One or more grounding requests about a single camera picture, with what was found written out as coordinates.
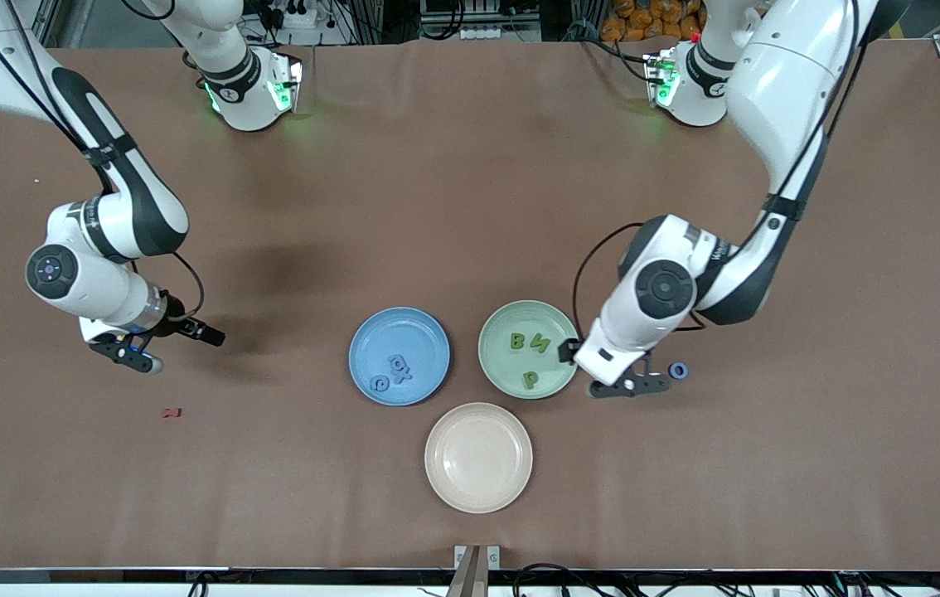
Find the green plate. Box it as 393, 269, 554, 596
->
477, 299, 582, 400

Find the beige plate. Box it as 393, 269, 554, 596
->
424, 402, 534, 514

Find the blue plate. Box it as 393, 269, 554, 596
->
348, 307, 452, 407

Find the brown table cover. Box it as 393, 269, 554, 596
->
0, 37, 940, 573

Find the bag of oranges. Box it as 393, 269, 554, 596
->
600, 0, 703, 42

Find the white power strip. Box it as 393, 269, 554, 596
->
271, 0, 318, 31

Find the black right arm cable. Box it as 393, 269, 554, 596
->
0, 0, 206, 324

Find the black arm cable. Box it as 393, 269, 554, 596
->
0, 0, 206, 324
573, 0, 860, 341

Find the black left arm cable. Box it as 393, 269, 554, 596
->
573, 0, 860, 341

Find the black floor cable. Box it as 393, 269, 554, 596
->
187, 569, 232, 597
835, 556, 940, 597
511, 564, 603, 597

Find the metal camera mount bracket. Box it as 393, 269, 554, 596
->
453, 545, 501, 597

